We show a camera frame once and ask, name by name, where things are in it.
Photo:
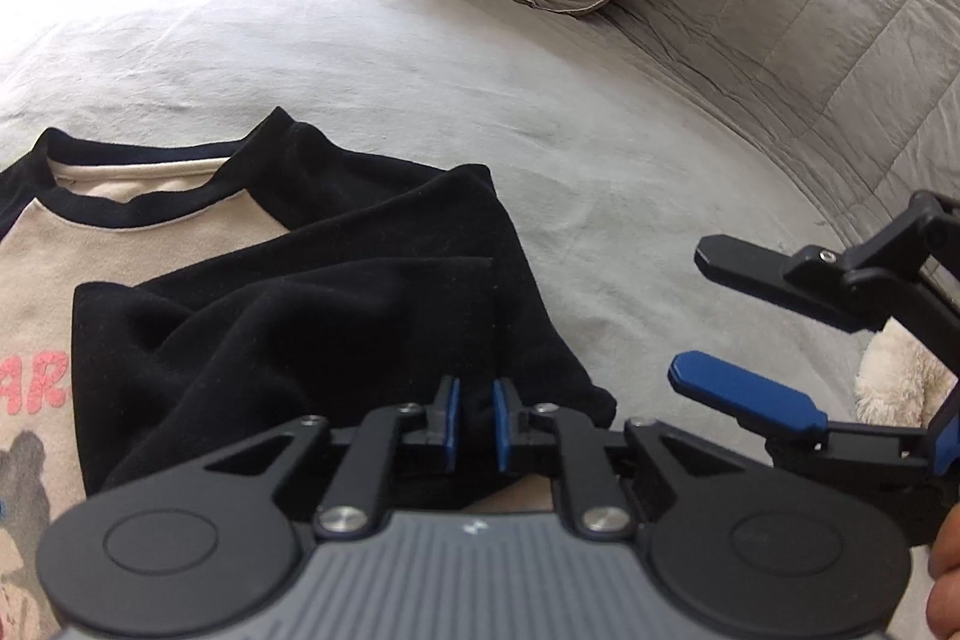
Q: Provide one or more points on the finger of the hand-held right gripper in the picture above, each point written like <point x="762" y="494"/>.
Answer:
<point x="765" y="276"/>
<point x="742" y="389"/>

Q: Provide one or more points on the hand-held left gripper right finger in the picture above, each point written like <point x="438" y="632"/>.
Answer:
<point x="501" y="430"/>

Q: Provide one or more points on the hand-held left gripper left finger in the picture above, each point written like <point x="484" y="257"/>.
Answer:
<point x="451" y="426"/>

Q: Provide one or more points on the black and beige raglan sweatshirt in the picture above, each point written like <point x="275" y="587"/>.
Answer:
<point x="300" y="280"/>

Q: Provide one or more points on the person's right hand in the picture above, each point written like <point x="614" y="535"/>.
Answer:
<point x="946" y="580"/>

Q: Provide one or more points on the white plush toy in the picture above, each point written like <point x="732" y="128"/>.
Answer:
<point x="900" y="377"/>

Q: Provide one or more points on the grey quilted headboard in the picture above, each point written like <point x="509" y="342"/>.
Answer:
<point x="825" y="10"/>

